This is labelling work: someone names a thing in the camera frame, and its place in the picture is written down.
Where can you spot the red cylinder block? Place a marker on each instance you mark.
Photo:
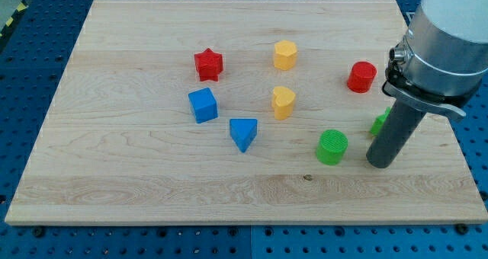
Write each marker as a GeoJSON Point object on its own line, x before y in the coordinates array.
{"type": "Point", "coordinates": [361, 77]}

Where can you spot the yellow hexagon block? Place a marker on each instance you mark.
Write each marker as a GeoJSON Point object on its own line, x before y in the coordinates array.
{"type": "Point", "coordinates": [285, 55]}

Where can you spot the red star block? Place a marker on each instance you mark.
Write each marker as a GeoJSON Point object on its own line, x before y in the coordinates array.
{"type": "Point", "coordinates": [208, 65]}

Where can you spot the green block behind tool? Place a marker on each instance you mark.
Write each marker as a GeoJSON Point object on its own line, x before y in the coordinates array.
{"type": "Point", "coordinates": [379, 122]}

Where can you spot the blue cube block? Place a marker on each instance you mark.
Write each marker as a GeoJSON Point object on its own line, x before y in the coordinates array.
{"type": "Point", "coordinates": [203, 105]}

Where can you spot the green cylinder block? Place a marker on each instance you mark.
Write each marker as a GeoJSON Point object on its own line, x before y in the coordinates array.
{"type": "Point", "coordinates": [331, 147]}

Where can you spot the blue triangle block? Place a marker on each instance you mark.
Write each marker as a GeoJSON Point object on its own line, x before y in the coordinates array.
{"type": "Point", "coordinates": [243, 131]}

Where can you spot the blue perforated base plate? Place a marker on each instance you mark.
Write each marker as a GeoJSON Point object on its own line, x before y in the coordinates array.
{"type": "Point", "coordinates": [34, 52]}

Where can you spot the yellow heart block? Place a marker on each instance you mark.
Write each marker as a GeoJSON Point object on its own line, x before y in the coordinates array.
{"type": "Point", "coordinates": [282, 102]}

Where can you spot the light wooden board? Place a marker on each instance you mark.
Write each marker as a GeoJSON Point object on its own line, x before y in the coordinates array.
{"type": "Point", "coordinates": [120, 144]}

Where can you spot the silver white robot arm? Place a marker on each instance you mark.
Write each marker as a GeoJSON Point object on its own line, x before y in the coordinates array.
{"type": "Point", "coordinates": [441, 60]}

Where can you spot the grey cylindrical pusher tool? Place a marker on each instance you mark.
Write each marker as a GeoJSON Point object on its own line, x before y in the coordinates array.
{"type": "Point", "coordinates": [399, 125]}

